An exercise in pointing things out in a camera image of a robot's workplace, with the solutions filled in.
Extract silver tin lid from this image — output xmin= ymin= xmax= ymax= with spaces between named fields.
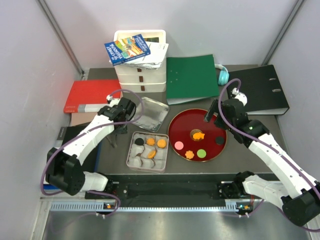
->
xmin=133 ymin=97 xmax=170 ymax=133

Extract black round cookie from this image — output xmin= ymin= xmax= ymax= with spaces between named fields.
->
xmin=215 ymin=136 xmax=225 ymax=145
xmin=134 ymin=137 xmax=145 ymax=146

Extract metal tongs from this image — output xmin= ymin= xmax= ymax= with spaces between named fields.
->
xmin=105 ymin=130 xmax=119 ymax=149

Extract orange flower cookie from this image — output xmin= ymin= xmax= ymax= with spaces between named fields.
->
xmin=185 ymin=150 xmax=195 ymax=160
xmin=146 ymin=137 xmax=156 ymax=146

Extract orange round waffle cookie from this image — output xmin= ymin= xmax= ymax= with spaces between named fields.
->
xmin=157 ymin=139 xmax=167 ymax=149

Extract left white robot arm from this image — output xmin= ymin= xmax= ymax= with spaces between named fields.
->
xmin=41 ymin=97 xmax=136 ymax=199

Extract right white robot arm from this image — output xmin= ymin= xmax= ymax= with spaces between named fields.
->
xmin=204 ymin=92 xmax=320 ymax=227

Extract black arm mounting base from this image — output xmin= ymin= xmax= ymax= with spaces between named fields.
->
xmin=84 ymin=173 xmax=278 ymax=202

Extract brown cupcake liner cookie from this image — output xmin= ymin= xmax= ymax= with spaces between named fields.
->
xmin=190 ymin=129 xmax=202 ymax=141

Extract orange fish cookie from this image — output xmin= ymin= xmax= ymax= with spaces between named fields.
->
xmin=192 ymin=131 xmax=205 ymax=141

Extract red round tray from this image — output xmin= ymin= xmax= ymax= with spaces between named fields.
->
xmin=167 ymin=108 xmax=227 ymax=162

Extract teal headphones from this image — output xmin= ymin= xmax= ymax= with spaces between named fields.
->
xmin=214 ymin=63 xmax=230 ymax=86

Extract black lever arch binder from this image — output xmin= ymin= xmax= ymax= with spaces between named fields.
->
xmin=229 ymin=64 xmax=290 ymax=115

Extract green round cookie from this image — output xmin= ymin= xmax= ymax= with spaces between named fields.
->
xmin=196 ymin=149 xmax=207 ymax=159

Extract green binder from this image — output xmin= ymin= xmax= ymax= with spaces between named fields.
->
xmin=166 ymin=54 xmax=220 ymax=105

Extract pink round cookie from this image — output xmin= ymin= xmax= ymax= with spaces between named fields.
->
xmin=174 ymin=141 xmax=184 ymax=151

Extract red binder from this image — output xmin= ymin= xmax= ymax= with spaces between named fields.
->
xmin=63 ymin=79 xmax=121 ymax=114

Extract cookie tin with paper cups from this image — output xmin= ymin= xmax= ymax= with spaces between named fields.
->
xmin=126 ymin=131 xmax=170 ymax=173

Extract brown cardboard folder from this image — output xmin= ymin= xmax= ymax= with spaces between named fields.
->
xmin=70 ymin=112 xmax=97 ymax=127

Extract white stacked drawer boxes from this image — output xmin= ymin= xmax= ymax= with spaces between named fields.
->
xmin=113 ymin=29 xmax=167 ymax=93

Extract blue paperback book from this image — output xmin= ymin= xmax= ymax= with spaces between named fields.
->
xmin=104 ymin=34 xmax=151 ymax=66

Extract white spiral notebook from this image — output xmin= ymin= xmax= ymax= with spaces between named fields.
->
xmin=123 ymin=41 xmax=169 ymax=70

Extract black book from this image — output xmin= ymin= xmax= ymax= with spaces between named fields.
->
xmin=54 ymin=122 xmax=100 ymax=173

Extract white slotted cable duct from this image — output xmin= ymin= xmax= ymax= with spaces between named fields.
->
xmin=50 ymin=201 xmax=249 ymax=212

